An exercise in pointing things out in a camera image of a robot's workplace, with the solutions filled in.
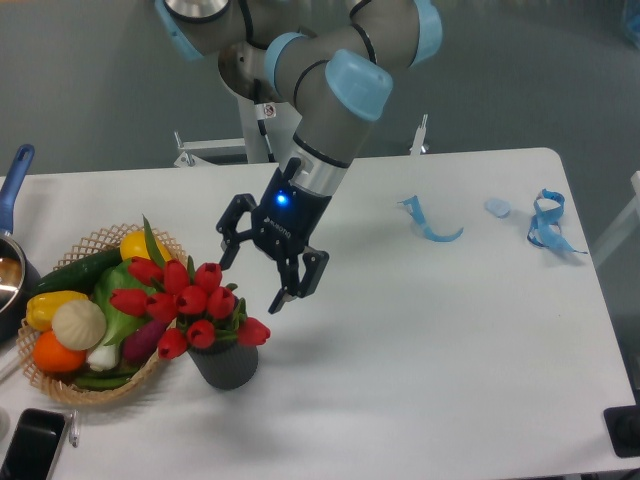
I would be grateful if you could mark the yellow lemon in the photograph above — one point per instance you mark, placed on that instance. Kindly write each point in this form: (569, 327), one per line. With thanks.
(134, 245)

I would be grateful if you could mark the clear pen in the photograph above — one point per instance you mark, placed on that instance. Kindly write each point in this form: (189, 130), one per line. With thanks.
(74, 428)

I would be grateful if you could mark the black smartphone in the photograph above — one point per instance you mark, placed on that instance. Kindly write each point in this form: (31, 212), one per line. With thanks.
(34, 446)

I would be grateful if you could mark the curved blue tape strip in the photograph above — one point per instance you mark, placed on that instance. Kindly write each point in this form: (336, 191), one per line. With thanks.
(413, 207)

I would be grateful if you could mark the tangled blue tape strip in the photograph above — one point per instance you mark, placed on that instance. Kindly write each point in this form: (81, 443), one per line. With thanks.
(544, 230)

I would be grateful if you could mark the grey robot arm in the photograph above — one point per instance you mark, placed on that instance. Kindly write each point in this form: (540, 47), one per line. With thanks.
(260, 22)

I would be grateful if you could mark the white steamed bun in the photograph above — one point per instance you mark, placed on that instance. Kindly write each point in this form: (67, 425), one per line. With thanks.
(79, 324)

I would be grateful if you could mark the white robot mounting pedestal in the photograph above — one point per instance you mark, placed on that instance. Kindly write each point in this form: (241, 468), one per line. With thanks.
(255, 130)

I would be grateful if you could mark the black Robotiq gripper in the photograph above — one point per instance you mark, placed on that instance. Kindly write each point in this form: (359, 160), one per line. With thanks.
(281, 226)

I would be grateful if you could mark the red tulip bouquet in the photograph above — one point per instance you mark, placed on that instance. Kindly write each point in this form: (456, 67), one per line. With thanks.
(192, 301)

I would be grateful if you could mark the small pale blue cap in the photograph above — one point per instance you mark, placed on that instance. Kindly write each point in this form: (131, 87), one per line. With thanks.
(499, 208)

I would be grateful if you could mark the purple sweet potato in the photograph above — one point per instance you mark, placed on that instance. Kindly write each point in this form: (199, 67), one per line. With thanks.
(139, 346)

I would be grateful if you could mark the green pea pods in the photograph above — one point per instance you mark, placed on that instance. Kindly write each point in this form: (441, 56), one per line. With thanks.
(96, 381)

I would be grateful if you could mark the white chair frame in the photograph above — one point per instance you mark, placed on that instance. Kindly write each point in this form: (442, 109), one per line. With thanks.
(622, 226)

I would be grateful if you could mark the green cucumber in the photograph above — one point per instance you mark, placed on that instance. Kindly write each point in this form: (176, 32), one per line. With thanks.
(80, 275)

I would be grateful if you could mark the yellow bell pepper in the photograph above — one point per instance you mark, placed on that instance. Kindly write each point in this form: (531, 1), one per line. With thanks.
(42, 307)

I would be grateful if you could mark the blue handled saucepan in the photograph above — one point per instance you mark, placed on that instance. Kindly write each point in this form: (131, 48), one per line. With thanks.
(18, 276)

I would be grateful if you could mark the dark grey ribbed vase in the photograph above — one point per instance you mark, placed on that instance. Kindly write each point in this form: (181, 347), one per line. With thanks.
(226, 365)

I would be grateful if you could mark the orange fruit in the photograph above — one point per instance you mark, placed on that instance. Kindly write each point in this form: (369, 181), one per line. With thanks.
(50, 356)

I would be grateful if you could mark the green bok choy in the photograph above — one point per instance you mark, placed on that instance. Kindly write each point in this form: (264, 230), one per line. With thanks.
(108, 353)

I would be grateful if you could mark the black device at table corner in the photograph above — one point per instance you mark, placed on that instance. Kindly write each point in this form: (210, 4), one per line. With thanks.
(623, 428)

